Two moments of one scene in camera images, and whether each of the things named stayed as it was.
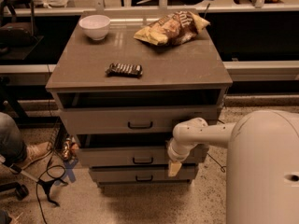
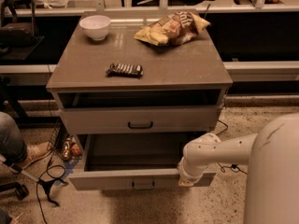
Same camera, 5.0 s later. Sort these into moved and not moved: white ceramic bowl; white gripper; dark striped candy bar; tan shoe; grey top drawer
Moved: white gripper
Not moved: tan shoe; dark striped candy bar; white ceramic bowl; grey top drawer
